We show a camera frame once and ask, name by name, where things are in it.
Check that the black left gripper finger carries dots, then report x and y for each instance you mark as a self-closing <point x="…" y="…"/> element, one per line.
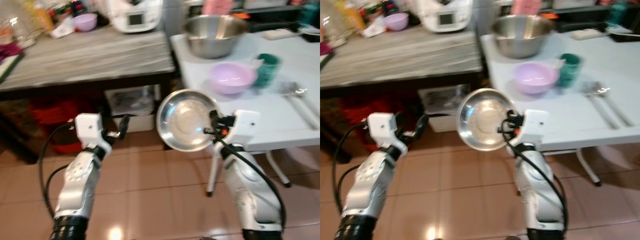
<point x="422" y="125"/>
<point x="124" y="125"/>

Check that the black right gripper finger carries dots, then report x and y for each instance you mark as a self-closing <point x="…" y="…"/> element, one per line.
<point x="508" y="119"/>
<point x="215" y="118"/>

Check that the round steel plate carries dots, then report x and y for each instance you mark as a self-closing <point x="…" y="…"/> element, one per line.
<point x="182" y="120"/>
<point x="480" y="120"/>

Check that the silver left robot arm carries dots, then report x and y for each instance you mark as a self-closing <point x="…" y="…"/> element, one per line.
<point x="77" y="180"/>
<point x="367" y="185"/>

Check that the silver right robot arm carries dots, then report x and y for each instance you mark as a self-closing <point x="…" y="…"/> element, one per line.
<point x="250" y="195"/>
<point x="540" y="195"/>

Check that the white storage box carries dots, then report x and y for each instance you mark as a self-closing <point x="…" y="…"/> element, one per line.
<point x="132" y="107"/>
<point x="440" y="107"/>

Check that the large pink plastic bowl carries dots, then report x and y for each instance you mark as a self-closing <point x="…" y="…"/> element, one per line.
<point x="231" y="77"/>
<point x="535" y="77"/>

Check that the red plastic container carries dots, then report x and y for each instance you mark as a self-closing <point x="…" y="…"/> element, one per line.
<point x="55" y="112"/>
<point x="370" y="107"/>

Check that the white folding table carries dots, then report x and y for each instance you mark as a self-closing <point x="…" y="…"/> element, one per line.
<point x="280" y="115"/>
<point x="595" y="115"/>

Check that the grey marble counter table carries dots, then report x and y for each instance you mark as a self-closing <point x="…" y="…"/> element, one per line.
<point x="400" y="57"/>
<point x="90" y="57"/>

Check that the green plastic cup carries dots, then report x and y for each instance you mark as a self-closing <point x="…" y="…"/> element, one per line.
<point x="268" y="70"/>
<point x="570" y="70"/>

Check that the large steel mixing bowl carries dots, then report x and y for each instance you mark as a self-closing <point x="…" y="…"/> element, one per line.
<point x="215" y="37"/>
<point x="522" y="37"/>

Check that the steel spoon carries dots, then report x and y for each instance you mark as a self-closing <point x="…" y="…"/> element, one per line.
<point x="603" y="92"/>
<point x="300" y="92"/>

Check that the small pink bowl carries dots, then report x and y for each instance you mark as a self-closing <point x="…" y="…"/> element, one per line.
<point x="85" y="22"/>
<point x="396" y="21"/>

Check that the flat white rectangular item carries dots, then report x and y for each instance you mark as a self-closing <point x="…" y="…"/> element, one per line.
<point x="281" y="34"/>
<point x="589" y="34"/>

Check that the white kitchen appliance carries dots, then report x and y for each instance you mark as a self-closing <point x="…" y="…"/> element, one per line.
<point x="445" y="15"/>
<point x="135" y="15"/>

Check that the pink cloth item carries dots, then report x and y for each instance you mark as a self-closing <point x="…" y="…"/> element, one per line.
<point x="525" y="6"/>
<point x="217" y="6"/>

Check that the black tray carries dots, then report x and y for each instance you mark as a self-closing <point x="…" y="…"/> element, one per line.
<point x="625" y="34"/>
<point x="311" y="35"/>

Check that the yellow bottle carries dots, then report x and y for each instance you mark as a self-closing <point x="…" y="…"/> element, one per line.
<point x="351" y="16"/>
<point x="42" y="17"/>

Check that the clear plastic bottle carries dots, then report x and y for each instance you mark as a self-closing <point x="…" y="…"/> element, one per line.
<point x="15" y="27"/>
<point x="331" y="29"/>

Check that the teal container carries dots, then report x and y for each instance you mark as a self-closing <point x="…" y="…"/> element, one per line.
<point x="311" y="14"/>
<point x="618" y="14"/>

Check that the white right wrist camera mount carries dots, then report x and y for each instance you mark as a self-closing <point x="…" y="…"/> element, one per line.
<point x="245" y="125"/>
<point x="535" y="125"/>

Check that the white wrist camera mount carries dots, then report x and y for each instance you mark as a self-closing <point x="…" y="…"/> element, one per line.
<point x="535" y="125"/>
<point x="90" y="127"/>
<point x="382" y="127"/>
<point x="245" y="125"/>

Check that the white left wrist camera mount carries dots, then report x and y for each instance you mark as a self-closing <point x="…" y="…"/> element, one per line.
<point x="90" y="127"/>
<point x="382" y="127"/>

